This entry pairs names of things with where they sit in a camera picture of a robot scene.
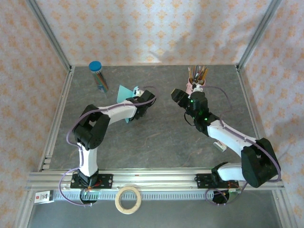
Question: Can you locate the yellow wooden pencil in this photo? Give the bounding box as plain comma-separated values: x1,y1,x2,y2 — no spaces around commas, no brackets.
200,67,209,83

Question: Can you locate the small pink white eraser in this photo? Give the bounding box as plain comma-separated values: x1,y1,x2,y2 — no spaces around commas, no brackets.
213,141,227,152

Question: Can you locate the grey slotted cable duct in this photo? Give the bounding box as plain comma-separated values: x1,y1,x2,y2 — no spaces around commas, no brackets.
53,191,238,200

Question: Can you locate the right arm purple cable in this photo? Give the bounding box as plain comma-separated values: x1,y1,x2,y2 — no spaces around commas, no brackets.
201,85,282,207

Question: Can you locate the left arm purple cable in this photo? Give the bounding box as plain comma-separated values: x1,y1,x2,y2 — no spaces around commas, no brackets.
58,85,158,207

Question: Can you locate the aluminium mounting rail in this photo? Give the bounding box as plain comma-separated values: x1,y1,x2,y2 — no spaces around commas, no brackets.
25,170,285,190

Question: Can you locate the pencil tube with blue lid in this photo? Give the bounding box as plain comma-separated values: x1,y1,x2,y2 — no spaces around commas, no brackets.
88,61,110,94

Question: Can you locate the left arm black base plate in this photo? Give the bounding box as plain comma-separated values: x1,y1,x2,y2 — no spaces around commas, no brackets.
70,174,114,190

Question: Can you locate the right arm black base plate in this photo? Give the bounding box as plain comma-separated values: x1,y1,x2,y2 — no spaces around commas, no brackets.
195,173,239,190

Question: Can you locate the light blue paper sheet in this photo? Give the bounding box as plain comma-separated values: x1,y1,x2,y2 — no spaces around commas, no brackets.
116,85,141,124

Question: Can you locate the right gripper thin black cable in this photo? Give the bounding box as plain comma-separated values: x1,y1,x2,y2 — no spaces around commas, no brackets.
184,110,194,127

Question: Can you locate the white label tag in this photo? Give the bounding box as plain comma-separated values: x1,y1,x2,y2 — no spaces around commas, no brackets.
34,190,54,204

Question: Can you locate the aluminium frame post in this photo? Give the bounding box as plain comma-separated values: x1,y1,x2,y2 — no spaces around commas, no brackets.
237,0,283,68
25,0,72,69

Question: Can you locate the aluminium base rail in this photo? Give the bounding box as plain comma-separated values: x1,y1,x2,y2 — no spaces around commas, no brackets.
272,190,297,228
16,190,35,228

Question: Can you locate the masking tape roll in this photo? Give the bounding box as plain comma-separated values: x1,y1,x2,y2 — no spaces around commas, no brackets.
114,186,142,215

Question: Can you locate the pink pencil cup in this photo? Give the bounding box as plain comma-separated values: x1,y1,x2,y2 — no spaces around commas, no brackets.
186,77,206,95

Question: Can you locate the aluminium side rail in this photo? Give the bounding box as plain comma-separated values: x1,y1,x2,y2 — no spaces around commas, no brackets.
38,66,76,171
235,66,271,171

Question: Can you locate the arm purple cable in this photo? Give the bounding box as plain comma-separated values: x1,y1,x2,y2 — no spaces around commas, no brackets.
201,85,282,207
58,85,158,207

